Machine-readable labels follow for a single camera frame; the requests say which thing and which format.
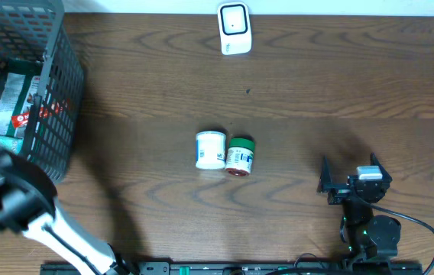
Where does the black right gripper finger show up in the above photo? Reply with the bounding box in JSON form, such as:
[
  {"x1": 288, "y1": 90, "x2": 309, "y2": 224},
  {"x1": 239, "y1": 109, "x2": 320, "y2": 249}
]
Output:
[
  {"x1": 317, "y1": 157, "x2": 333, "y2": 193},
  {"x1": 370, "y1": 153, "x2": 390, "y2": 176}
]

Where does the green lid jar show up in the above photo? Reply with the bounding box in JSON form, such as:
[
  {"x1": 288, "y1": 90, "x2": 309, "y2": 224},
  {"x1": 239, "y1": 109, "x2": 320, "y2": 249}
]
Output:
[{"x1": 225, "y1": 137, "x2": 255, "y2": 176}]

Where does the white plastic jar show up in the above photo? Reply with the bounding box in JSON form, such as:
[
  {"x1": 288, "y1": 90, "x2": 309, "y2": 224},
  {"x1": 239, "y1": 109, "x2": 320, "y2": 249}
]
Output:
[{"x1": 196, "y1": 131, "x2": 226, "y2": 170}]

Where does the red white snack bar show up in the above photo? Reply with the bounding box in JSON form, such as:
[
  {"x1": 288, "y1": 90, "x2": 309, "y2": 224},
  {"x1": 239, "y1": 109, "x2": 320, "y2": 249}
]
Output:
[{"x1": 11, "y1": 103, "x2": 64, "y2": 129}]

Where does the green white wipes pack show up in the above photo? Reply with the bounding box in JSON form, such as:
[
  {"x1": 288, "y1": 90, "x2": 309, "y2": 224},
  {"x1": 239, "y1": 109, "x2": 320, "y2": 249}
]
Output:
[{"x1": 0, "y1": 60, "x2": 42, "y2": 138}]

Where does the teal white tissue pack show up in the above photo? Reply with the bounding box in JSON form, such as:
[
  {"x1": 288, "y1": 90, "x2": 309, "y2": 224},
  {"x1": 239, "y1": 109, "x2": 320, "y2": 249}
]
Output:
[{"x1": 0, "y1": 135, "x2": 23, "y2": 154}]

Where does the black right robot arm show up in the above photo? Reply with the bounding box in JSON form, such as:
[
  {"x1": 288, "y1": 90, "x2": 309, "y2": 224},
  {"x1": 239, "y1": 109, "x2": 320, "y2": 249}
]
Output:
[{"x1": 317, "y1": 154, "x2": 401, "y2": 261}]

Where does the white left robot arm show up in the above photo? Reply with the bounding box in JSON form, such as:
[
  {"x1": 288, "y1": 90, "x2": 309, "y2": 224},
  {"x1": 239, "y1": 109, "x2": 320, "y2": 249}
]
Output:
[{"x1": 0, "y1": 145, "x2": 139, "y2": 274}]

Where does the white barcode scanner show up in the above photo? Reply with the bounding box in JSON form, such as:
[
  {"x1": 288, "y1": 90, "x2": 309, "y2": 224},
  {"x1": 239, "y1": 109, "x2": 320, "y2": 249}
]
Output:
[{"x1": 217, "y1": 2, "x2": 252, "y2": 56}]

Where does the grey plastic mesh basket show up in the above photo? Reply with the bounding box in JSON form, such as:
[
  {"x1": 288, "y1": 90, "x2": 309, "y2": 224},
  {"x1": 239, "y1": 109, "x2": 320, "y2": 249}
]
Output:
[{"x1": 0, "y1": 0, "x2": 84, "y2": 183}]

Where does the black mounting rail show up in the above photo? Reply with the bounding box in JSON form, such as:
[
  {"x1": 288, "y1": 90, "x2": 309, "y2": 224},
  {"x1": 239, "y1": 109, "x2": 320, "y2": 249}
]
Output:
[{"x1": 40, "y1": 260, "x2": 423, "y2": 275}]

